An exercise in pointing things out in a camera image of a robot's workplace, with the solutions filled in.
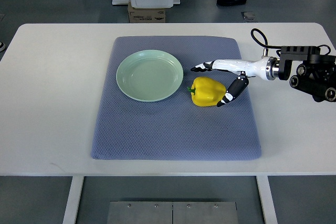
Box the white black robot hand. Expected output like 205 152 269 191
191 57 278 107

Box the yellow bell pepper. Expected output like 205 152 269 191
188 77 226 107

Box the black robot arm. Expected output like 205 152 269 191
250 28 335 102

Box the grey floor plate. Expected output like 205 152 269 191
241 12 256 22

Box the light green plate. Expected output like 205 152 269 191
116 50 184 102

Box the white right table leg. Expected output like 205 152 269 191
256 176 278 224

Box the white table leg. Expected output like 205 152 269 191
62 176 84 224
256 176 278 224

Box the cardboard box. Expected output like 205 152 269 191
128 2 166 23

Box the white left table leg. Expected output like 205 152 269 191
62 176 84 224

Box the white wheel at left edge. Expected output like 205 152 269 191
0 42 6 52

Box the metal base plate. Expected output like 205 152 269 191
107 201 238 223

